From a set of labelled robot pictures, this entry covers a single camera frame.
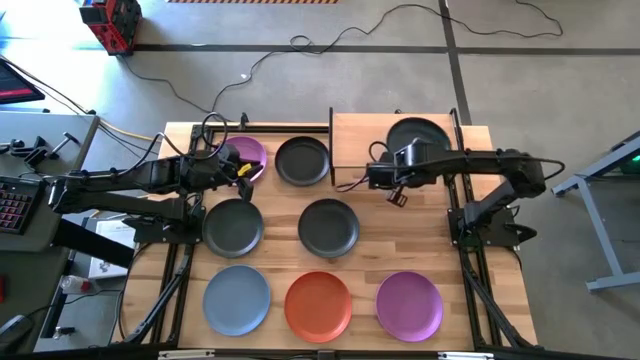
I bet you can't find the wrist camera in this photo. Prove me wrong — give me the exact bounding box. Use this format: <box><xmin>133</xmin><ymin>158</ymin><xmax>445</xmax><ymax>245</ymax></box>
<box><xmin>219</xmin><ymin>143</ymin><xmax>242</xmax><ymax>164</ymax></box>
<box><xmin>394</xmin><ymin>137</ymin><xmax>437</xmax><ymax>169</ymax></box>

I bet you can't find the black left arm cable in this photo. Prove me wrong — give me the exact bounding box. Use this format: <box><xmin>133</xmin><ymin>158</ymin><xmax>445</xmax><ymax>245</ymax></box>
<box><xmin>119</xmin><ymin>112</ymin><xmax>229</xmax><ymax>177</ymax></box>

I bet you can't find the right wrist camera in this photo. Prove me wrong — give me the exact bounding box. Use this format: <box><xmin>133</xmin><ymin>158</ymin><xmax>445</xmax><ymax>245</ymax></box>
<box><xmin>394</xmin><ymin>137</ymin><xmax>437</xmax><ymax>169</ymax></box>

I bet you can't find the grey metal stand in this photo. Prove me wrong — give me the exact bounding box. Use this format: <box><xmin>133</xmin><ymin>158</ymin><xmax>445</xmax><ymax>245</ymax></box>
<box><xmin>551</xmin><ymin>130</ymin><xmax>640</xmax><ymax>294</ymax></box>

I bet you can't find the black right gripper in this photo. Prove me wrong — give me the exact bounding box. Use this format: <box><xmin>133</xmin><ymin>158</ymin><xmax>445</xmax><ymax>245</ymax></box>
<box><xmin>367</xmin><ymin>162</ymin><xmax>421</xmax><ymax>208</ymax></box>

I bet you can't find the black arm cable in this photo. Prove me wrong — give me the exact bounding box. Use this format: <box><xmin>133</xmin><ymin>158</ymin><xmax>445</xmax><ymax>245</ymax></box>
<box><xmin>119</xmin><ymin>112</ymin><xmax>229</xmax><ymax>177</ymax></box>
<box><xmin>368</xmin><ymin>140</ymin><xmax>567</xmax><ymax>182</ymax></box>

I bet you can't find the black desk crossbar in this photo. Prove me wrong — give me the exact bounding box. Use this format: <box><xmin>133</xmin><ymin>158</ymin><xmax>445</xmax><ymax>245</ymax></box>
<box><xmin>49</xmin><ymin>218</ymin><xmax>136</xmax><ymax>269</ymax></box>

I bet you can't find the silver metal bracket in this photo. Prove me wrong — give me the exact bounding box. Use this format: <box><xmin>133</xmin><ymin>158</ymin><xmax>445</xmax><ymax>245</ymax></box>
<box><xmin>158</xmin><ymin>349</ymin><xmax>216</xmax><ymax>360</ymax></box>
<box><xmin>438</xmin><ymin>351</ymin><xmax>495</xmax><ymax>360</ymax></box>

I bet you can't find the black aluminium table frame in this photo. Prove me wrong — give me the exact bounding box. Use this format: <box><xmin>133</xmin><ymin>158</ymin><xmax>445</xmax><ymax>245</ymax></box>
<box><xmin>112</xmin><ymin>107</ymin><xmax>541</xmax><ymax>351</ymax></box>

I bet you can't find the white cardboard box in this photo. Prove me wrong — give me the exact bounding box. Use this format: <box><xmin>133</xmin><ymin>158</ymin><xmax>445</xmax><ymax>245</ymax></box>
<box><xmin>87</xmin><ymin>218</ymin><xmax>136</xmax><ymax>280</ymax></box>

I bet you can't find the black plate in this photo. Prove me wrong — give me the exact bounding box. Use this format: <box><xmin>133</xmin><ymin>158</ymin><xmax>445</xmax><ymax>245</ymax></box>
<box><xmin>274</xmin><ymin>135</ymin><xmax>331</xmax><ymax>188</ymax></box>
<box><xmin>386</xmin><ymin>117</ymin><xmax>453</xmax><ymax>156</ymax></box>

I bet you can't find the black desk clamp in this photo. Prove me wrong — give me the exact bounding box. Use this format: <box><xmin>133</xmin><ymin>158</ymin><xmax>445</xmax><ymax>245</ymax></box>
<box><xmin>0</xmin><ymin>130</ymin><xmax>81</xmax><ymax>169</ymax></box>

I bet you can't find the black tool case cable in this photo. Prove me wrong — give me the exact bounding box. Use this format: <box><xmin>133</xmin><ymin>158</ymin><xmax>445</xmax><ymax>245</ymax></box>
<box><xmin>119</xmin><ymin>53</ymin><xmax>214</xmax><ymax>115</ymax></box>

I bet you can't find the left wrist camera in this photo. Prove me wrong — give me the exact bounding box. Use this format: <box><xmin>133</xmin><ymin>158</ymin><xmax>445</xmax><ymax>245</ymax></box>
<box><xmin>219</xmin><ymin>143</ymin><xmax>242</xmax><ymax>164</ymax></box>

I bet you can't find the yellow cable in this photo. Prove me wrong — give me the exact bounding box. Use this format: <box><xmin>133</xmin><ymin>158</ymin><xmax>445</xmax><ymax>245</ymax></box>
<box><xmin>97</xmin><ymin>117</ymin><xmax>161</xmax><ymax>144</ymax></box>

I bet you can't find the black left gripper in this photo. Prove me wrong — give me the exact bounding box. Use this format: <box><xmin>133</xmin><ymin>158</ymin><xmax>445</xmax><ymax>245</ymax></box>
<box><xmin>182</xmin><ymin>147</ymin><xmax>265</xmax><ymax>203</ymax></box>

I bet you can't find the black backlit keyboard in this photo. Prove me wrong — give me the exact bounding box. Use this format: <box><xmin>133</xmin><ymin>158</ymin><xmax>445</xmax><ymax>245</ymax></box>
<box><xmin>0</xmin><ymin>174</ymin><xmax>49</xmax><ymax>236</ymax></box>

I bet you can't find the blue plate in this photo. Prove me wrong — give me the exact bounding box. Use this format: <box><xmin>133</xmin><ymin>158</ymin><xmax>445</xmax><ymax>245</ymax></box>
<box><xmin>202</xmin><ymin>264</ymin><xmax>272</xmax><ymax>337</ymax></box>

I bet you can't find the grey desk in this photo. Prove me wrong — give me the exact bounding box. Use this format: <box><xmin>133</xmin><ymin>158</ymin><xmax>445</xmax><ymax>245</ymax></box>
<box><xmin>0</xmin><ymin>110</ymin><xmax>101</xmax><ymax>254</ymax></box>

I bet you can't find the large purple plate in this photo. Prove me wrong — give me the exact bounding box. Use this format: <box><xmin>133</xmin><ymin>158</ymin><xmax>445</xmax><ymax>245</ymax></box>
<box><xmin>375</xmin><ymin>271</ymin><xmax>445</xmax><ymax>344</ymax></box>

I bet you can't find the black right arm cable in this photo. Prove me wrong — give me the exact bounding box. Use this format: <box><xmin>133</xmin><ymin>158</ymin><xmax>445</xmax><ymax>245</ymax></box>
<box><xmin>368</xmin><ymin>140</ymin><xmax>567</xmax><ymax>182</ymax></box>

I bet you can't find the dark computer monitor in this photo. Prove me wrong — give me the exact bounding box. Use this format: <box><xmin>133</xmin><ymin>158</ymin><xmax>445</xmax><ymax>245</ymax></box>
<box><xmin>0</xmin><ymin>57</ymin><xmax>46</xmax><ymax>106</ymax></box>

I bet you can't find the orange plate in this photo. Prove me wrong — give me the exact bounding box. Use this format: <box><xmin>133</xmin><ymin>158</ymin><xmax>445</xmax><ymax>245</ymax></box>
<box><xmin>283</xmin><ymin>271</ymin><xmax>353</xmax><ymax>344</ymax></box>

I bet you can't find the long black floor cable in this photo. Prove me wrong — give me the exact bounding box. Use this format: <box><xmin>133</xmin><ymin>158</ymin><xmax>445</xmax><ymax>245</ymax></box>
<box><xmin>209</xmin><ymin>0</ymin><xmax>565</xmax><ymax>124</ymax></box>

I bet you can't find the black computer mouse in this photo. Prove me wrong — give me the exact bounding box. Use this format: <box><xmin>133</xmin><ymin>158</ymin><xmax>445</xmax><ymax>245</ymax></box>
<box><xmin>0</xmin><ymin>314</ymin><xmax>34</xmax><ymax>351</ymax></box>

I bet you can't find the clear plastic bottle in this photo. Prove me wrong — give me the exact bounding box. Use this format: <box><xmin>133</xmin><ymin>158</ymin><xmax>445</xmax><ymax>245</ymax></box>
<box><xmin>59</xmin><ymin>274</ymin><xmax>100</xmax><ymax>296</ymax></box>

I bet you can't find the dark grey plate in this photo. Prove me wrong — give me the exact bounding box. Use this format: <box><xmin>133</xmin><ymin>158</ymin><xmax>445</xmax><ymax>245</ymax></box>
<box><xmin>297</xmin><ymin>198</ymin><xmax>361</xmax><ymax>259</ymax></box>
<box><xmin>201</xmin><ymin>198</ymin><xmax>265</xmax><ymax>260</ymax></box>

